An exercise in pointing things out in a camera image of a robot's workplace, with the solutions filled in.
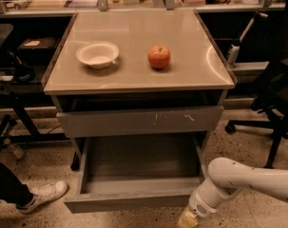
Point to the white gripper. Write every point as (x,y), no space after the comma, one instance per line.
(199,205)

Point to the grey drawer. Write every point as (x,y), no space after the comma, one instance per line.
(134,172)
(139,121)

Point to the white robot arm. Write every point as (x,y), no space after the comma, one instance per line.
(226,178)

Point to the grey top drawer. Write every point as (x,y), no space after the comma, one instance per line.
(139,121)

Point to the grey drawer cabinet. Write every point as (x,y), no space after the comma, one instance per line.
(195,76)

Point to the white sneaker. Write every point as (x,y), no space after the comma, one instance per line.
(43,195)

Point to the black office chair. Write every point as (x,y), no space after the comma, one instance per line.
(271,95)

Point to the red apple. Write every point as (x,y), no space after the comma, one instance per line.
(159,57)

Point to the plastic bottle on floor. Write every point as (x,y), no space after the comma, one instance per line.
(14,149)

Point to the dark trouser leg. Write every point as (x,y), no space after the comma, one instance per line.
(11,189)

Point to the white paper bowl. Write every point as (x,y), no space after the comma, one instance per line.
(98,55)

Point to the black box on shelf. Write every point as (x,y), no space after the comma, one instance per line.
(37,51)

